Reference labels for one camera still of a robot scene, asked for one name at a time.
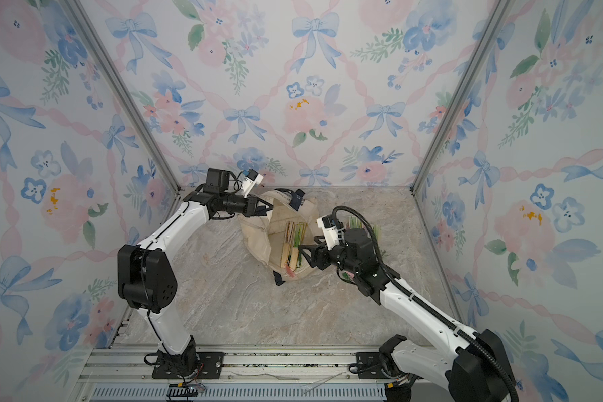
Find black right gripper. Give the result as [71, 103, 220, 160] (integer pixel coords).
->
[300, 233, 362, 277]

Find dark green fan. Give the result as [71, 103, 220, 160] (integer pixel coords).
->
[286, 223, 308, 277]

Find white red printed fan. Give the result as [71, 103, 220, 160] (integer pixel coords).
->
[281, 221, 296, 268]

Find beige tote bag navy handles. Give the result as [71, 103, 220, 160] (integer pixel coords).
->
[239, 189, 322, 286]

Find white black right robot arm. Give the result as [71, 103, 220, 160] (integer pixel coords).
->
[298, 229, 519, 401]

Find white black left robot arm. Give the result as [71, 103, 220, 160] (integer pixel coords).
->
[117, 169, 273, 358]

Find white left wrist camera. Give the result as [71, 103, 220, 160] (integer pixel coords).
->
[240, 169, 264, 198]

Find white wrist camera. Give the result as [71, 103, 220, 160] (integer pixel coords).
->
[317, 214, 343, 251]
[240, 169, 264, 198]

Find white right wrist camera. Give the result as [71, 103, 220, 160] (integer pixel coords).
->
[317, 214, 343, 251]

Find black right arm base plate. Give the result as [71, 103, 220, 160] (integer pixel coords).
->
[349, 352, 387, 380]

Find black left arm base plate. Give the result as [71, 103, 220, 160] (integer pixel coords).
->
[151, 352, 224, 381]

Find black corrugated cable conduit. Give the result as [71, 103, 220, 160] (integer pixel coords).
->
[331, 205, 519, 402]

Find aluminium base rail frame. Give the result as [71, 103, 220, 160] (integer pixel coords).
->
[69, 344, 509, 402]

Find aluminium corner post left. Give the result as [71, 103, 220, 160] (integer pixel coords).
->
[60, 0, 182, 194]

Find aluminium corner post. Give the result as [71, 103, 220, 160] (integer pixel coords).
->
[60, 0, 182, 194]
[410, 0, 513, 196]

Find aluminium corner post right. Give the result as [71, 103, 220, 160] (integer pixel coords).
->
[410, 0, 513, 196]

